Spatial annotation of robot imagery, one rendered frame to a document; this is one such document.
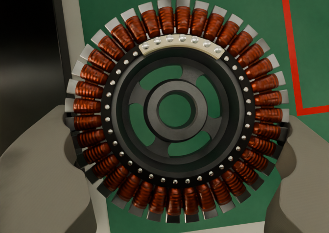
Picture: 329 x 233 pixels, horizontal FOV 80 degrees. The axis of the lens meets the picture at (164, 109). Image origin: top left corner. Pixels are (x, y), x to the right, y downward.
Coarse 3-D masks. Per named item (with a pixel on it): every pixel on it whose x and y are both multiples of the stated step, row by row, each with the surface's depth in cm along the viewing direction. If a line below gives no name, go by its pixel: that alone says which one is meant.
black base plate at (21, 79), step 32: (0, 0) 21; (32, 0) 21; (0, 32) 21; (32, 32) 21; (64, 32) 23; (0, 64) 21; (32, 64) 21; (64, 64) 22; (0, 96) 21; (32, 96) 21; (64, 96) 21; (0, 128) 21
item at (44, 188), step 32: (32, 128) 8; (64, 128) 9; (0, 160) 7; (32, 160) 7; (64, 160) 7; (0, 192) 6; (32, 192) 6; (64, 192) 6; (0, 224) 5; (32, 224) 5; (64, 224) 5; (96, 224) 7
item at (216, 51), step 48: (144, 48) 9; (192, 48) 10; (240, 48) 9; (96, 96) 9; (144, 96) 12; (192, 96) 10; (240, 96) 10; (96, 144) 10; (240, 144) 10; (144, 192) 9; (192, 192) 9; (240, 192) 9
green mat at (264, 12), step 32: (96, 0) 23; (128, 0) 23; (192, 0) 24; (224, 0) 24; (256, 0) 24; (320, 0) 24; (320, 32) 24; (288, 64) 24; (320, 64) 24; (288, 96) 24; (320, 96) 24; (320, 128) 24; (256, 192) 24; (128, 224) 24; (160, 224) 24; (192, 224) 24; (224, 224) 24
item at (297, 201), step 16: (288, 128) 10; (304, 128) 9; (288, 144) 8; (304, 144) 8; (320, 144) 8; (288, 160) 8; (304, 160) 8; (320, 160) 8; (288, 176) 7; (304, 176) 7; (320, 176) 7; (288, 192) 6; (304, 192) 6; (320, 192) 6; (272, 208) 7; (288, 208) 6; (304, 208) 6; (320, 208) 6; (272, 224) 6; (288, 224) 6; (304, 224) 5; (320, 224) 5
